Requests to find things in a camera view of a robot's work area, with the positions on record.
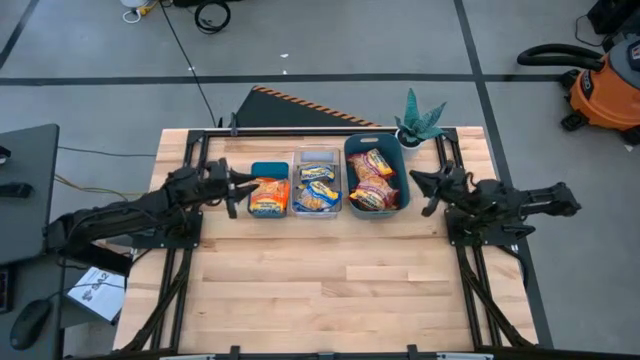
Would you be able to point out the black ramp with orange stripes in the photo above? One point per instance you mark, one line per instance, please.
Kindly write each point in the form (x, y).
(285, 111)

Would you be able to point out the small black desk object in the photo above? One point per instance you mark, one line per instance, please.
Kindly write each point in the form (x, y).
(4, 155)

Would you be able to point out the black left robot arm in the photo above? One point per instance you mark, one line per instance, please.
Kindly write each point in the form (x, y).
(125, 215)

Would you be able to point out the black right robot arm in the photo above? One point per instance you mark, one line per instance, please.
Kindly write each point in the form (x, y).
(540, 200)

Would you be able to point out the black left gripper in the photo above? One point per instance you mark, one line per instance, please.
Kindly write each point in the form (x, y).
(217, 180)

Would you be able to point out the black metal rig frame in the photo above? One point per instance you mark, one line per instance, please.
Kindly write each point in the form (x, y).
(300, 132)

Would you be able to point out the black equipment case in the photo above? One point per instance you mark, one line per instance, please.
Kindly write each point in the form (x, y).
(617, 15)

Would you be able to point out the orange Maruchan noodle pack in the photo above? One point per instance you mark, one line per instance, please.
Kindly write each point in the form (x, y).
(270, 195)

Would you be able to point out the large teal plastic bin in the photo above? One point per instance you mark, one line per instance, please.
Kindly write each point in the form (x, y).
(370, 141)

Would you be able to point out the black computer mouse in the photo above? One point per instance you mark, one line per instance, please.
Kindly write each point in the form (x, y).
(30, 325)

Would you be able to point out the orange shop vacuum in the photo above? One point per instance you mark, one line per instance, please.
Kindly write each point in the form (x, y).
(607, 95)

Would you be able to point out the white printed paper sheet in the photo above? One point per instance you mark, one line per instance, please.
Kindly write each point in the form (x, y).
(97, 295)

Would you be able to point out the small teal plastic bin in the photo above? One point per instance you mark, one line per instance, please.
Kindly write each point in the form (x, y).
(270, 169)

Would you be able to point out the blue Maruchan noodle pack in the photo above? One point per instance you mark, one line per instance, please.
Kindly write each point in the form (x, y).
(317, 196)
(317, 173)

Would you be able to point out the clear plastic bin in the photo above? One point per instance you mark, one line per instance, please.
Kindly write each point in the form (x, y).
(317, 154)

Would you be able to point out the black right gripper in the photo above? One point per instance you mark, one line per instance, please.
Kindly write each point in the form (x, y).
(455, 187)

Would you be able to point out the dark gray desk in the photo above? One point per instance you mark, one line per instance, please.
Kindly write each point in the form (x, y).
(25, 200)

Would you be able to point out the teal potted succulent plant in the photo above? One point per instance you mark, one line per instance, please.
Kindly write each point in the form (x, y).
(416, 125)

